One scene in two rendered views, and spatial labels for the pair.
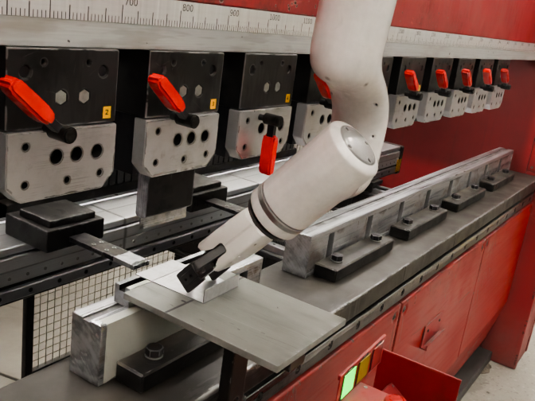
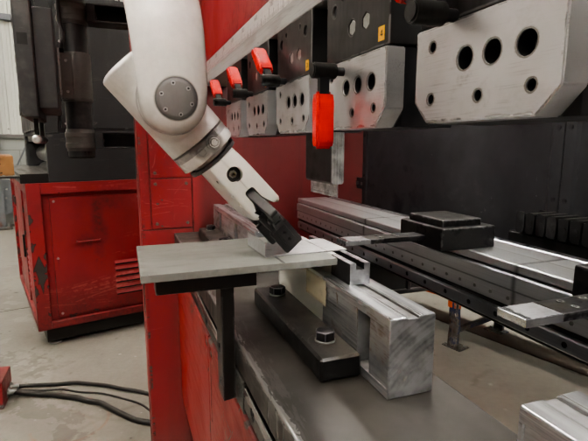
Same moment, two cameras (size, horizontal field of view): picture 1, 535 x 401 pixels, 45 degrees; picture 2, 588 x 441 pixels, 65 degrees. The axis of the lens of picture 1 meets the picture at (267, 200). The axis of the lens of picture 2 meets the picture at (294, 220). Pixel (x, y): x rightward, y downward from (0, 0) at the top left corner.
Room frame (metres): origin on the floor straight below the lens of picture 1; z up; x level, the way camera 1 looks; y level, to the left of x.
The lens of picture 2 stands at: (1.32, -0.45, 1.16)
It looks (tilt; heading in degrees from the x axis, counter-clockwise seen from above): 9 degrees down; 128
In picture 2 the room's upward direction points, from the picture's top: straight up
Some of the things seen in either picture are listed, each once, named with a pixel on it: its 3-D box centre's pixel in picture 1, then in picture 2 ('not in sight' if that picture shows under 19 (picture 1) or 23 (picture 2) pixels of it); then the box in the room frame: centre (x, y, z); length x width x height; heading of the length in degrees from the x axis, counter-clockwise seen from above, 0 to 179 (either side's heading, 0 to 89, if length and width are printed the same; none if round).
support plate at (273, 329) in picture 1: (235, 309); (231, 255); (0.84, 0.02, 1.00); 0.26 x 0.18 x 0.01; 58
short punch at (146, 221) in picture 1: (165, 192); (324, 164); (0.92, 0.15, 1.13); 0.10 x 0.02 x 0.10; 148
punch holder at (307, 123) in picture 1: (308, 95); (524, 9); (1.23, -0.05, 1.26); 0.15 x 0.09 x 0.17; 148
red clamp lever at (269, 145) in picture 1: (267, 143); (327, 106); (1.01, 0.01, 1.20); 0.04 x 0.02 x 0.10; 58
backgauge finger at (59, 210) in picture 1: (85, 235); (409, 231); (1.00, 0.29, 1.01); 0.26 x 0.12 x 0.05; 58
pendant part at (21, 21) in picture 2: not in sight; (41, 67); (-0.38, 0.32, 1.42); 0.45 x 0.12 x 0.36; 153
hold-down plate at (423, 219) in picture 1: (419, 221); not in sight; (1.74, -0.43, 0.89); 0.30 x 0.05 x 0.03; 148
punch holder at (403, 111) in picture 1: (393, 89); not in sight; (1.57, -0.26, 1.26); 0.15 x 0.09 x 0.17; 148
